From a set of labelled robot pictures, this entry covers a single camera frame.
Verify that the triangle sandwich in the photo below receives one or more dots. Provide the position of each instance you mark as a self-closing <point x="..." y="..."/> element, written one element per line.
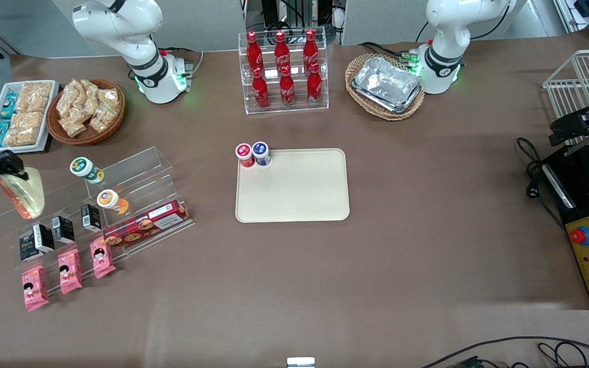
<point x="28" y="198"/>

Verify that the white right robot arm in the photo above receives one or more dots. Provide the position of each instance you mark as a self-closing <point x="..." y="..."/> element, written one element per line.
<point x="120" y="30"/>

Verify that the beige plastic tray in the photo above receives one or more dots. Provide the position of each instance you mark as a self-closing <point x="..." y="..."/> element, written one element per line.
<point x="294" y="189"/>

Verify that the teal snack packet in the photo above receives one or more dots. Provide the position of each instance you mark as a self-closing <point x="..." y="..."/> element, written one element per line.
<point x="1" y="134"/>
<point x="8" y="106"/>

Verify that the beige cracker pack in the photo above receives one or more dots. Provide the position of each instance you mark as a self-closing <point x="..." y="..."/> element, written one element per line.
<point x="35" y="97"/>
<point x="23" y="129"/>

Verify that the green label gum bottle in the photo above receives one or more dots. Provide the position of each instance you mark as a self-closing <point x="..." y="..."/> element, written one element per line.
<point x="85" y="168"/>

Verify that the clear bag of biscuits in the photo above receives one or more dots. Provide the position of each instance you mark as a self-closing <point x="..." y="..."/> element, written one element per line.
<point x="103" y="118"/>
<point x="89" y="97"/>
<point x="73" y="127"/>
<point x="109" y="98"/>
<point x="68" y="99"/>

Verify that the small black white box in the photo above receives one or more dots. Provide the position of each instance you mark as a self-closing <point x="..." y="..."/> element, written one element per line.
<point x="91" y="217"/>
<point x="64" y="232"/>
<point x="45" y="237"/>

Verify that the black machine with yellow panel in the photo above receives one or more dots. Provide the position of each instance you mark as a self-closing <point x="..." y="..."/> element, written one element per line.
<point x="581" y="204"/>

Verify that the black box with gold print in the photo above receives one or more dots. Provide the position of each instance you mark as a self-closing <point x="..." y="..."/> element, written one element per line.
<point x="28" y="249"/>

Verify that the dark brown wicker basket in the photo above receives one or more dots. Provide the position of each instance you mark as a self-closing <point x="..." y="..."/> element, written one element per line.
<point x="92" y="137"/>

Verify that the orange label gum bottle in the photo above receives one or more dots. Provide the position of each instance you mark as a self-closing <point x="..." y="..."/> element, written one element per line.
<point x="111" y="200"/>

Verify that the red emergency stop button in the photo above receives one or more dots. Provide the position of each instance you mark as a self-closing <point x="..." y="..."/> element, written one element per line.
<point x="580" y="236"/>

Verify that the pink snack packet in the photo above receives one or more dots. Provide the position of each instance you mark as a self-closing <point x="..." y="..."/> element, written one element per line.
<point x="70" y="272"/>
<point x="102" y="259"/>
<point x="35" y="289"/>

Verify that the clear acrylic stepped display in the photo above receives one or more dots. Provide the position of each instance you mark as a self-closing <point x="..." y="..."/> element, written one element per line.
<point x="136" y="174"/>

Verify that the red cookie box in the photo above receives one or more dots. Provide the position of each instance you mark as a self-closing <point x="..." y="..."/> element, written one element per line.
<point x="146" y="225"/>

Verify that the aluminium foil container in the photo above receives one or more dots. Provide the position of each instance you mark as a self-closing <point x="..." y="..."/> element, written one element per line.
<point x="394" y="108"/>
<point x="386" y="82"/>

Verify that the light tan wicker basket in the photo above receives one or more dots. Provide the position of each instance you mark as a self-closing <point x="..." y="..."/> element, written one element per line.
<point x="361" y="105"/>

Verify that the red gum bottle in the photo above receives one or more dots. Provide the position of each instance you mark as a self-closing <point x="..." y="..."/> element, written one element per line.
<point x="245" y="153"/>

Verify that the blue gum bottle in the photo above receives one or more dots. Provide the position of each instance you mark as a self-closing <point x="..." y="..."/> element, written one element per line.
<point x="261" y="152"/>

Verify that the clear acrylic bottle rack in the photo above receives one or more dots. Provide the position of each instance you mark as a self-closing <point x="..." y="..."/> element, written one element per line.
<point x="320" y="97"/>

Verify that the red cola bottle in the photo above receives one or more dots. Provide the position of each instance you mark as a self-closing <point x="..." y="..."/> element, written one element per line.
<point x="254" y="53"/>
<point x="314" y="88"/>
<point x="287" y="91"/>
<point x="261" y="92"/>
<point x="310" y="48"/>
<point x="281" y="51"/>

